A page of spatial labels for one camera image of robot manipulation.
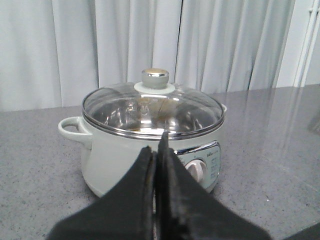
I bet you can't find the glass pot lid with knob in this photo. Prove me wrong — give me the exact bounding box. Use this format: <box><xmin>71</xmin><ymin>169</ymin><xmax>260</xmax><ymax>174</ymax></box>
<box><xmin>82</xmin><ymin>68</ymin><xmax>226</xmax><ymax>140</ymax></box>

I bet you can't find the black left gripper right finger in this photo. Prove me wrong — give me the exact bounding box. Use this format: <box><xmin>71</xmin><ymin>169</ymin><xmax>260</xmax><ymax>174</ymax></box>
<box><xmin>155</xmin><ymin>132</ymin><xmax>271</xmax><ymax>240</ymax></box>

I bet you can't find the pale green electric cooking pot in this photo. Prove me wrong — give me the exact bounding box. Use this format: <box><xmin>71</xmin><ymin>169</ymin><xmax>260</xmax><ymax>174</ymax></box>
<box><xmin>58</xmin><ymin>112</ymin><xmax>224</xmax><ymax>197</ymax></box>

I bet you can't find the white curtain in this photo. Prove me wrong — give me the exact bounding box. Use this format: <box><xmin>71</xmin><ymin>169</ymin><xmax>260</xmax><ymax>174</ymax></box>
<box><xmin>0</xmin><ymin>0</ymin><xmax>320</xmax><ymax>113</ymax></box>

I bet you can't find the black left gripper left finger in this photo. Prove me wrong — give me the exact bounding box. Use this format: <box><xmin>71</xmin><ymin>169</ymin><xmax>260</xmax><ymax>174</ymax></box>
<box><xmin>47</xmin><ymin>147</ymin><xmax>156</xmax><ymax>240</ymax></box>

